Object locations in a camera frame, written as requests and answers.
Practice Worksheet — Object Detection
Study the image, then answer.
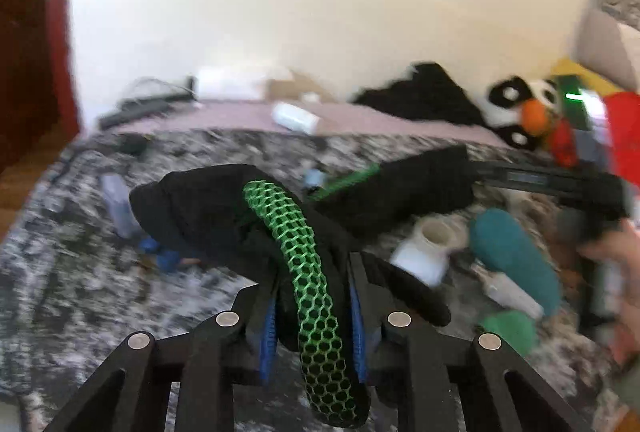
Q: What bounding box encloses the white cup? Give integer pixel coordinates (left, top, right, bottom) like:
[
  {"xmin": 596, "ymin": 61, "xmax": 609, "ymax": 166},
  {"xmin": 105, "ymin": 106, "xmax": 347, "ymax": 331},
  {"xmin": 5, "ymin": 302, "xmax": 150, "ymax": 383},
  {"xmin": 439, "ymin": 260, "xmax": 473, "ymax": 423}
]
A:
[{"xmin": 390, "ymin": 217, "xmax": 468, "ymax": 287}]

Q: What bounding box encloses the blue toy figure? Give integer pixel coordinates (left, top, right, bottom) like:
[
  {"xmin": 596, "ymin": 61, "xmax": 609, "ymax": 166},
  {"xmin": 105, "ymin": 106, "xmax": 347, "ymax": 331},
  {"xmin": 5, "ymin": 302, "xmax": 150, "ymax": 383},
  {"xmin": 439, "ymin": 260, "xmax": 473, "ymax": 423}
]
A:
[{"xmin": 99, "ymin": 172, "xmax": 201, "ymax": 273}]

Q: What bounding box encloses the black glove with green mesh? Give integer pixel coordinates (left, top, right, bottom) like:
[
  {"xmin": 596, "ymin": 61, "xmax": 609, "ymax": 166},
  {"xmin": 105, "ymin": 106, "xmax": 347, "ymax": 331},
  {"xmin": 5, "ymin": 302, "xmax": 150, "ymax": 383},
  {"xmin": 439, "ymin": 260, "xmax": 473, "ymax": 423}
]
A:
[{"xmin": 128, "ymin": 163, "xmax": 452, "ymax": 429}]

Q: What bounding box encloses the small blue label bottle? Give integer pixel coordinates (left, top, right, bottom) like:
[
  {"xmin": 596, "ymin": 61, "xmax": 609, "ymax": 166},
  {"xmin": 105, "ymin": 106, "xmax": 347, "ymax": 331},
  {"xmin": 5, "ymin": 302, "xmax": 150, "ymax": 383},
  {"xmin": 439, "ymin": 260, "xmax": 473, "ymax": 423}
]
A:
[{"xmin": 303, "ymin": 168, "xmax": 326, "ymax": 193}]

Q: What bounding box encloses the person's right hand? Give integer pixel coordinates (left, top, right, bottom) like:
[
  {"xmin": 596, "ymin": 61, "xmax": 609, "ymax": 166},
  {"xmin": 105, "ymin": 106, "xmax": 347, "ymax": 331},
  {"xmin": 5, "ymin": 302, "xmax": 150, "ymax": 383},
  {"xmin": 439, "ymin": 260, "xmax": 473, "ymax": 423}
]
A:
[{"xmin": 577, "ymin": 219, "xmax": 639, "ymax": 366}]

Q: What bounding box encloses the black clothing pile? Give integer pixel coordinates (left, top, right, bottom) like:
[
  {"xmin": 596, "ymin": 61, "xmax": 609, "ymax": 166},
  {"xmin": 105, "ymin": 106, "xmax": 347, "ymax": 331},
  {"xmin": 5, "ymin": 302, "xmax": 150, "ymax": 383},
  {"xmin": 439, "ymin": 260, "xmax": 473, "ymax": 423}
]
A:
[{"xmin": 352, "ymin": 63, "xmax": 487, "ymax": 127}]

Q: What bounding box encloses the teal fuzzy sock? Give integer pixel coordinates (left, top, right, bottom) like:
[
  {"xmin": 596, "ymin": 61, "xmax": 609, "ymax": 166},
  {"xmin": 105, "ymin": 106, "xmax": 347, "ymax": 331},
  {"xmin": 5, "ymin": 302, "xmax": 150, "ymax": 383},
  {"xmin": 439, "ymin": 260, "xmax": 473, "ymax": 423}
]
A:
[{"xmin": 469, "ymin": 208, "xmax": 562, "ymax": 316}]

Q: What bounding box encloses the red bag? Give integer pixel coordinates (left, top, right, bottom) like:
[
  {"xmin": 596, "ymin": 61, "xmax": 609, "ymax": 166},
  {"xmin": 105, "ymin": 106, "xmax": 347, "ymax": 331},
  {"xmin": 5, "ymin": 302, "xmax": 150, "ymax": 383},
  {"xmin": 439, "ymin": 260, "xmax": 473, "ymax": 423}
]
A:
[{"xmin": 604, "ymin": 92, "xmax": 640, "ymax": 186}]

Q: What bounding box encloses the green fuzzy item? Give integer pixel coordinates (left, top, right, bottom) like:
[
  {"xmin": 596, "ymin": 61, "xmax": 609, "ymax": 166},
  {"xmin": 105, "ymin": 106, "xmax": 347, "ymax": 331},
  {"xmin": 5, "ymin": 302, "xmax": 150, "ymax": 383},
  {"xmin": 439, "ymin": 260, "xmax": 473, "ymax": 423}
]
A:
[{"xmin": 478, "ymin": 310, "xmax": 538, "ymax": 356}]

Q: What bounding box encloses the cardboard box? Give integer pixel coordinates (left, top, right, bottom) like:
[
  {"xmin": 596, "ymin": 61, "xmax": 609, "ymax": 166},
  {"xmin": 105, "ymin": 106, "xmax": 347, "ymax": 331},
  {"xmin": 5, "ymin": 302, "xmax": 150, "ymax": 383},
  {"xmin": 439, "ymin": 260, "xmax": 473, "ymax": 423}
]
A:
[{"xmin": 268, "ymin": 68, "xmax": 336, "ymax": 103}]

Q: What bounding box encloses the yellow pillow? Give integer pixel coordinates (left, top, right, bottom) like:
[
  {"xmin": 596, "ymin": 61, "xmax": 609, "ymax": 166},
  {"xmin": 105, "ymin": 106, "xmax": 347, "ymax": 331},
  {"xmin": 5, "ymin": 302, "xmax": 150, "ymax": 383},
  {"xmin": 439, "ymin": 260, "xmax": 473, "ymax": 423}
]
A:
[{"xmin": 550, "ymin": 58, "xmax": 623, "ymax": 98}]

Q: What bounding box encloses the white folded quilt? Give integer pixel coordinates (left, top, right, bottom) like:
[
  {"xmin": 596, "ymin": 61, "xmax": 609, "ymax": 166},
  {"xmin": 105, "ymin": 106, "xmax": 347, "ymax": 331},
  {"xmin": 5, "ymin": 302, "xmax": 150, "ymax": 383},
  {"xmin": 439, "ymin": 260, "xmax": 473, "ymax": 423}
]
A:
[{"xmin": 576, "ymin": 10, "xmax": 639, "ymax": 92}]

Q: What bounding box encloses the pink bed sheet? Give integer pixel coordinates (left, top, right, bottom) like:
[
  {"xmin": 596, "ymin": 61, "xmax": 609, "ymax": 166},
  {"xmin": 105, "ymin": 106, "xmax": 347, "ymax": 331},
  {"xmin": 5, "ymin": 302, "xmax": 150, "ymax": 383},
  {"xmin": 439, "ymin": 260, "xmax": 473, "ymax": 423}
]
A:
[{"xmin": 115, "ymin": 102, "xmax": 505, "ymax": 147}]

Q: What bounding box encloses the patterned grey blanket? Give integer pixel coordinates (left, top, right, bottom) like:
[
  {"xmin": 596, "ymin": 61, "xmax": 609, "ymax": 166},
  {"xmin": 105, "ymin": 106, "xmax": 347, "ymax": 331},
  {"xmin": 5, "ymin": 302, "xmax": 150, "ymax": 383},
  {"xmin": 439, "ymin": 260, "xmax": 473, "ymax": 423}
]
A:
[{"xmin": 1, "ymin": 130, "xmax": 624, "ymax": 431}]

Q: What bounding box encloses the floral pillow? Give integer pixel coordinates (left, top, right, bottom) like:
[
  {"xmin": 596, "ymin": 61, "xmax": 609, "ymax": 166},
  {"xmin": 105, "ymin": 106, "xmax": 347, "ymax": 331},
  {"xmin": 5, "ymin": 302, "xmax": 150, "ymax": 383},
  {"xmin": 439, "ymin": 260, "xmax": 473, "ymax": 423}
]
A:
[{"xmin": 597, "ymin": 0, "xmax": 640, "ymax": 29}]

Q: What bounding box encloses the dark red door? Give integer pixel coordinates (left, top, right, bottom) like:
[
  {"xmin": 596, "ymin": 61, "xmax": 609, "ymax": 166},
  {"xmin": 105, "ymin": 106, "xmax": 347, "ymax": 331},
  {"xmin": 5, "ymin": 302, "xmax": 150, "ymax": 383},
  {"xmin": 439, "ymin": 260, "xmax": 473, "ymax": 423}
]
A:
[{"xmin": 1, "ymin": 0, "xmax": 79, "ymax": 167}]

